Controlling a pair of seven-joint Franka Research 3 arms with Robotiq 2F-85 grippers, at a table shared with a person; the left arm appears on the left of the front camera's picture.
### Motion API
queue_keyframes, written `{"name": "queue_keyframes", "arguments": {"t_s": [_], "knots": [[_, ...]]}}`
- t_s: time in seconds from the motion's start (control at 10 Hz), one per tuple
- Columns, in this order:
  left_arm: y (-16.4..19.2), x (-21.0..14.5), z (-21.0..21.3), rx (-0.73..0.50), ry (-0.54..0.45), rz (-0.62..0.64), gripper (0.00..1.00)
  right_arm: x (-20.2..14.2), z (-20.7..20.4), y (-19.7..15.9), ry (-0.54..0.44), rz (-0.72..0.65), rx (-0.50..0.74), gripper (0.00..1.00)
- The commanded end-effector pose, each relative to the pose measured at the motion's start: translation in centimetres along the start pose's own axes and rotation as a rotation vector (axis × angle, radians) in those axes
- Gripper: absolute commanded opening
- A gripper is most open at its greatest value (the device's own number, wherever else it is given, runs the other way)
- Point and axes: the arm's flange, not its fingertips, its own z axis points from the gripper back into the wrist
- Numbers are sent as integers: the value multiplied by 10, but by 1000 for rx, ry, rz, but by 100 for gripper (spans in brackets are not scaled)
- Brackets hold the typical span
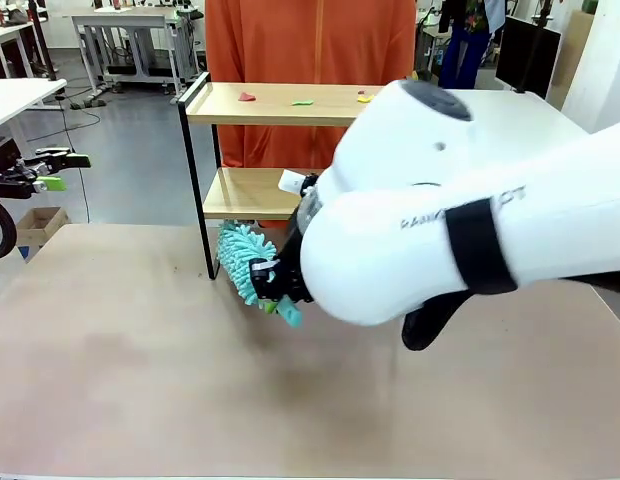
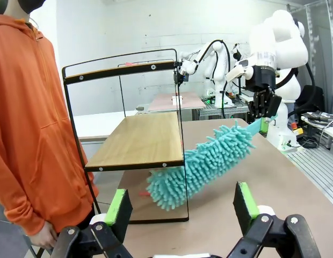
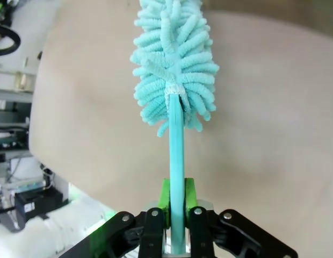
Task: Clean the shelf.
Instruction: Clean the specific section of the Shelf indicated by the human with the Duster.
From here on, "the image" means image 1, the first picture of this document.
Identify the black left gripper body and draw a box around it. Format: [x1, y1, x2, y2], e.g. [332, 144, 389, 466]
[0, 135, 31, 199]

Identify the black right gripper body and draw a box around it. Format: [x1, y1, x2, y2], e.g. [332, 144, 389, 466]
[275, 219, 315, 304]

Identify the teal chenille duster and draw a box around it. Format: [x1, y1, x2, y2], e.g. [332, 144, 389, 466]
[217, 222, 304, 329]

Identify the wood and black metal shelf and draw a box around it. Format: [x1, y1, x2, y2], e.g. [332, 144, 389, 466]
[177, 71, 386, 281]

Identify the brown cardboard box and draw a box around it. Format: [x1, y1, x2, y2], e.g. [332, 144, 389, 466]
[14, 206, 72, 249]

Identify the white desk with white legs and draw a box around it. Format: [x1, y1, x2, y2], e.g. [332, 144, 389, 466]
[0, 77, 69, 169]

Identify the black stand pole by desks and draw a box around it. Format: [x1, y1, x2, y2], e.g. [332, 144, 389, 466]
[27, 0, 59, 82]

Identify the white desk with dark underside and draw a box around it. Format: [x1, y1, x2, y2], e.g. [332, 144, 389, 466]
[0, 22, 49, 80]

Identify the person in orange hoodie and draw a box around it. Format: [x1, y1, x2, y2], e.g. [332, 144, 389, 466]
[204, 0, 417, 230]

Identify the person in floral shirt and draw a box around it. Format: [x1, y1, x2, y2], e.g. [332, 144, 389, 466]
[437, 0, 506, 91]

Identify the white rounded table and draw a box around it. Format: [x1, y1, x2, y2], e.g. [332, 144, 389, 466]
[457, 88, 591, 136]

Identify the black monitor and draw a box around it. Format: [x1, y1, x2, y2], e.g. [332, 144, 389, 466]
[495, 14, 563, 100]

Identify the black stand pole by monitor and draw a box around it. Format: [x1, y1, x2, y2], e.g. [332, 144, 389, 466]
[519, 0, 550, 94]

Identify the brown cardboard panel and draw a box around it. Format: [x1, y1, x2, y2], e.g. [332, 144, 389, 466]
[547, 9, 597, 114]

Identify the black floor cable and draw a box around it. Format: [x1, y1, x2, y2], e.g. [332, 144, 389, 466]
[54, 92, 104, 224]

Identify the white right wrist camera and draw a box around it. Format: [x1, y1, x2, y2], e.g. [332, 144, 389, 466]
[278, 168, 321, 199]

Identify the black right arm cable sleeve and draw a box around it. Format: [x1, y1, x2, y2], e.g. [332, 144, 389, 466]
[400, 272, 620, 351]

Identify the grey frame workbench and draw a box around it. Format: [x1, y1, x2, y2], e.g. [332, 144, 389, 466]
[71, 6, 202, 100]

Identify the black velcro strap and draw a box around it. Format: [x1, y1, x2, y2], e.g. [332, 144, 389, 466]
[444, 197, 519, 296]

